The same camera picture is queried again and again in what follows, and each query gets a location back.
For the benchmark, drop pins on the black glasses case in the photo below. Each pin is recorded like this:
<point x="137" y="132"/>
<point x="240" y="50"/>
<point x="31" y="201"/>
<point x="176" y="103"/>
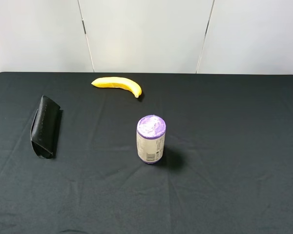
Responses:
<point x="45" y="128"/>

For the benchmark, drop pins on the yellow banana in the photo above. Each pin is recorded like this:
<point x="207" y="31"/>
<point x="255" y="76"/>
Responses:
<point x="118" y="82"/>

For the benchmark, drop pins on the black tablecloth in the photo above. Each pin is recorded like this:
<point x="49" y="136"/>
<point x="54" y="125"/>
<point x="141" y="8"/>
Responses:
<point x="227" y="166"/>

